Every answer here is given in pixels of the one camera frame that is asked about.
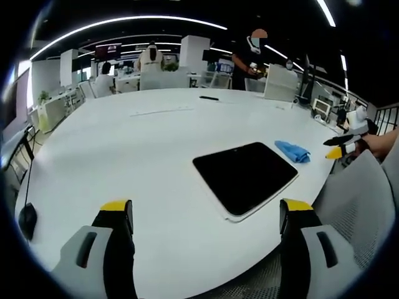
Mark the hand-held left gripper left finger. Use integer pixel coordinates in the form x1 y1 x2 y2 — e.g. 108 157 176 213
50 199 138 299

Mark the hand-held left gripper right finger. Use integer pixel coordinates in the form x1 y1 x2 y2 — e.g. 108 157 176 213
279 198 368 299

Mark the blue cleaning cloth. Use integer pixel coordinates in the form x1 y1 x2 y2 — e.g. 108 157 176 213
274 140 312 163

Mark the black tablet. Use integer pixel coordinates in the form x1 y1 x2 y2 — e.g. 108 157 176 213
192 141 299 222

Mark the grey mesh office chair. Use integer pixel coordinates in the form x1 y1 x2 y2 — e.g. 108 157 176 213
199 152 398 299

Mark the black computer mouse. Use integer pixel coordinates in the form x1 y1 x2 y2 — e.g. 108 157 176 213
17 202 38 240

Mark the black monitor stand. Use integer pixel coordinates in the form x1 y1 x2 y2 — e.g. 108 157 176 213
297 54 319 105

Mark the white desk partition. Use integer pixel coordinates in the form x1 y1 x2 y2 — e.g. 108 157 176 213
263 63 299 102

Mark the white office chair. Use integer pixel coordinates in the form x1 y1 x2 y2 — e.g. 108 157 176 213
77 81 100 100
201 70 233 90

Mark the white pillar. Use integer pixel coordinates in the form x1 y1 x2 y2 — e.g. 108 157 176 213
180 34 213 90

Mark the black mouse cable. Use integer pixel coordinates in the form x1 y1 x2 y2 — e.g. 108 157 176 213
22 126 40 206

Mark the dark wall monitor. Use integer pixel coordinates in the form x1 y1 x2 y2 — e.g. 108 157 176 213
95 44 121 59

